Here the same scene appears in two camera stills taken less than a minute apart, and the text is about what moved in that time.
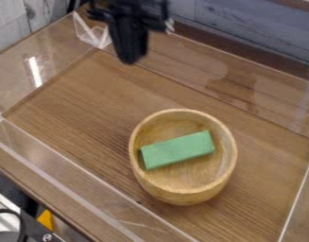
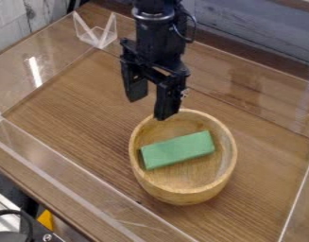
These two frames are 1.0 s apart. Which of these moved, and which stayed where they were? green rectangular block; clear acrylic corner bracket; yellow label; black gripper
Moved: black gripper
Stayed: green rectangular block; clear acrylic corner bracket; yellow label
